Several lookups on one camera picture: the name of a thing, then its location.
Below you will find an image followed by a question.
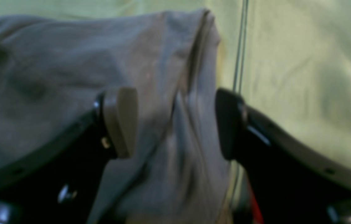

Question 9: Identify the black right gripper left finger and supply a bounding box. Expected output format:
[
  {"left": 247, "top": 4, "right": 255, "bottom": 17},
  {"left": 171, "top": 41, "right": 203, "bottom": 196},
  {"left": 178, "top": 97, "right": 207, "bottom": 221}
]
[{"left": 0, "top": 86, "right": 138, "bottom": 224}]

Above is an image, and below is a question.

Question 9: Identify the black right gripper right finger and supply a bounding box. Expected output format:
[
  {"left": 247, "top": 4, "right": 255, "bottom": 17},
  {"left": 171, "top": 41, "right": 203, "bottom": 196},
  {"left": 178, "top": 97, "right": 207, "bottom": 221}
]
[{"left": 214, "top": 88, "right": 351, "bottom": 224}]

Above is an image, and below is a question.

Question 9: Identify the grey t-shirt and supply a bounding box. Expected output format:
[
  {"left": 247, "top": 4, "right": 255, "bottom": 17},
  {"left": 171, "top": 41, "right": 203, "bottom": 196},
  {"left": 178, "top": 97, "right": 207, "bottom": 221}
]
[{"left": 0, "top": 9, "right": 231, "bottom": 224}]

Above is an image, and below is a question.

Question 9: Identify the green table cloth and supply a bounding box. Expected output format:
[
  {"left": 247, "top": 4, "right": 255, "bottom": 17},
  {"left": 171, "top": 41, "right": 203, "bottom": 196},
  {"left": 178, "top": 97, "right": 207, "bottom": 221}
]
[{"left": 0, "top": 0, "right": 351, "bottom": 168}]

